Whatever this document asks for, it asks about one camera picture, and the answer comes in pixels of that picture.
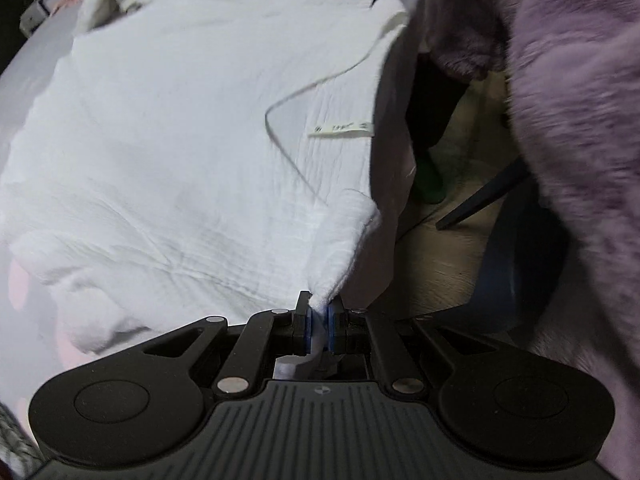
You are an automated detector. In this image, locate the bed with pink-dotted sheet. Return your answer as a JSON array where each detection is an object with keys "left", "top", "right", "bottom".
[{"left": 0, "top": 0, "right": 416, "bottom": 411}]

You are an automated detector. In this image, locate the dark blue chair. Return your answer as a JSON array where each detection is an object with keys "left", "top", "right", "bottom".
[{"left": 436, "top": 157, "right": 571, "bottom": 336}]

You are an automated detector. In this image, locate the green sock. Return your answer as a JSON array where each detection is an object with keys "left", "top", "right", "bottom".
[{"left": 410, "top": 152, "right": 447, "bottom": 206}]

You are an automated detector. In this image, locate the white nightstand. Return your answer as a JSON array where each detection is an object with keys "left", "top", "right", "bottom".
[{"left": 19, "top": 0, "right": 55, "bottom": 36}]

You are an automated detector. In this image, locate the person's leg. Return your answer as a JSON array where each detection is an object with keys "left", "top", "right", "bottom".
[{"left": 404, "top": 52, "right": 473, "bottom": 161}]

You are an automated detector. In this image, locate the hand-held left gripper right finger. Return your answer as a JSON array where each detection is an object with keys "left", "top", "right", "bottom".
[{"left": 326, "top": 295, "right": 522, "bottom": 396}]

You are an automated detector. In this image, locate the person's right forearm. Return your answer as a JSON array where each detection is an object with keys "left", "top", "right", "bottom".
[{"left": 422, "top": 0, "right": 508, "bottom": 81}]

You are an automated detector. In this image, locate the large white muslin garment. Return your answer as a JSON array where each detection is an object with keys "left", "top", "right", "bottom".
[{"left": 0, "top": 0, "right": 413, "bottom": 381}]

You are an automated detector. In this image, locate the person's purple fuzzy jacket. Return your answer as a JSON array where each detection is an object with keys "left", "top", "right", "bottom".
[{"left": 500, "top": 0, "right": 640, "bottom": 480}]

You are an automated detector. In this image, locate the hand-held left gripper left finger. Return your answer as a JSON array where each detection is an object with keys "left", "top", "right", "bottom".
[{"left": 115, "top": 290, "right": 314, "bottom": 397}]

